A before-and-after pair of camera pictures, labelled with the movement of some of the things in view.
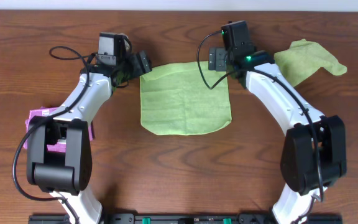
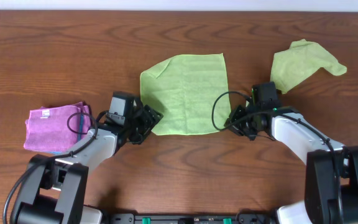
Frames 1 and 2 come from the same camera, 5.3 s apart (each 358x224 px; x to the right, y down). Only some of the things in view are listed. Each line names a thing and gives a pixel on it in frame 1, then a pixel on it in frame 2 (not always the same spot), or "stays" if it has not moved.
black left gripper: [143, 63] → [148, 120]
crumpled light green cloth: [304, 58] stays
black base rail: [184, 218] stays
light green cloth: [184, 99] stays
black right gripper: [215, 56] → [239, 110]
